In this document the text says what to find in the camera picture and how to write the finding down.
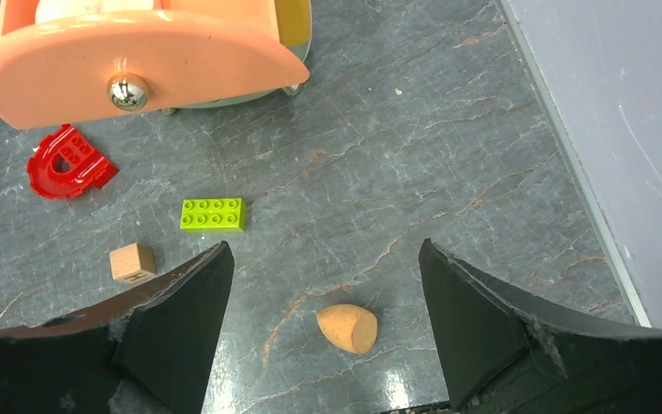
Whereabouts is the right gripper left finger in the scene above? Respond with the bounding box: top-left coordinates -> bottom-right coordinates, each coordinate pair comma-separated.
0,242 -> 234,413

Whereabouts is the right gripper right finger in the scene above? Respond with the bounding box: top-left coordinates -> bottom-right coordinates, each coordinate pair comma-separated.
418,240 -> 662,413

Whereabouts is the red plastic arch toy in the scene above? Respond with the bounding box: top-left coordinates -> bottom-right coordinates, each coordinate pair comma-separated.
26,124 -> 119,200

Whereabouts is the round drawer organizer box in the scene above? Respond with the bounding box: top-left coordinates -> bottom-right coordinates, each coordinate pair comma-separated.
0,1 -> 312,129

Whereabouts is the round pink powder compact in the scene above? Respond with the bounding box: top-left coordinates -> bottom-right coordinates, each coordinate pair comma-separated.
34,0 -> 162,24

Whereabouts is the orange makeup sponge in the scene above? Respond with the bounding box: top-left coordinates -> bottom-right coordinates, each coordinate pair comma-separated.
316,304 -> 378,354

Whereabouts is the small wooden cube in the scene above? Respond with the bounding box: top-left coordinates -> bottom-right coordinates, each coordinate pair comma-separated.
109,243 -> 157,283

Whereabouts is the green lego brick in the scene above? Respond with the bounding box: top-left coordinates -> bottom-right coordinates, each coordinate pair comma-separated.
179,198 -> 247,232

